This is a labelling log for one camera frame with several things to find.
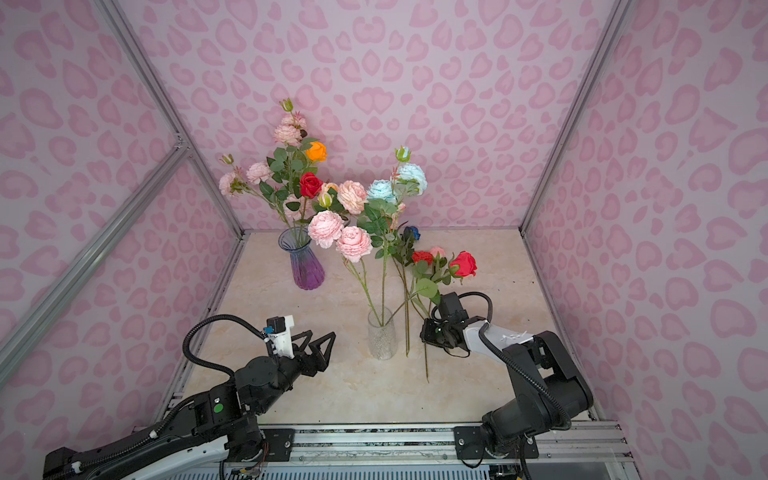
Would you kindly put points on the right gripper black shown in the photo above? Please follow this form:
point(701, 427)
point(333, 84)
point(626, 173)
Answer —
point(427, 334)

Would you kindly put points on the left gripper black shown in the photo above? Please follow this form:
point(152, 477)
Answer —
point(310, 367)

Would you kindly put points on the clear glass cylinder vase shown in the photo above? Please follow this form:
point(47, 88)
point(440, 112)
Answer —
point(382, 341)

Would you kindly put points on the large red rose stem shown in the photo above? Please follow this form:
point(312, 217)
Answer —
point(426, 290)
point(310, 187)

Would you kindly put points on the pink rose stem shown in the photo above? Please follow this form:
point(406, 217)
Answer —
point(438, 255)

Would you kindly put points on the purple glass vase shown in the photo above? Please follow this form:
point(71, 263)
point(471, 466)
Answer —
point(307, 272)

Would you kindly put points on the blue rose stem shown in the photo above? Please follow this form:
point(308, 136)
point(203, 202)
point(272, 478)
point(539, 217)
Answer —
point(408, 236)

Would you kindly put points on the small mixed roses spray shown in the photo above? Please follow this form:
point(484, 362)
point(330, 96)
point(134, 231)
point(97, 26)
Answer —
point(351, 242)

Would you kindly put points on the teal peony branch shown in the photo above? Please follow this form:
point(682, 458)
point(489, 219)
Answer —
point(381, 216)

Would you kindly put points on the orange rose stem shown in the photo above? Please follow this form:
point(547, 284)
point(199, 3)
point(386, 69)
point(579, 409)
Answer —
point(290, 163)

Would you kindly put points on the pink peony branch with bud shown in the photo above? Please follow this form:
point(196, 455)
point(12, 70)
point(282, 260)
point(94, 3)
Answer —
point(256, 180)

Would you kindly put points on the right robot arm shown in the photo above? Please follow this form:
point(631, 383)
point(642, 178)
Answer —
point(549, 389)

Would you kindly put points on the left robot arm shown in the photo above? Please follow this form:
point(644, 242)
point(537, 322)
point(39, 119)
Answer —
point(220, 424)

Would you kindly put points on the small pink peony sprig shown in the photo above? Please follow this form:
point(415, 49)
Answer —
point(292, 128)

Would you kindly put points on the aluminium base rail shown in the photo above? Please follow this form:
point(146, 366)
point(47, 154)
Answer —
point(588, 450)

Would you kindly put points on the diagonal aluminium frame strut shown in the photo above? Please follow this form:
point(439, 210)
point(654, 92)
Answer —
point(39, 319)

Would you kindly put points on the right aluminium frame strut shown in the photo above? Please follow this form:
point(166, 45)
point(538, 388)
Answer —
point(620, 14)

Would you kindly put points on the left aluminium frame strut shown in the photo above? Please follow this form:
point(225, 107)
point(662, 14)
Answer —
point(128, 40)

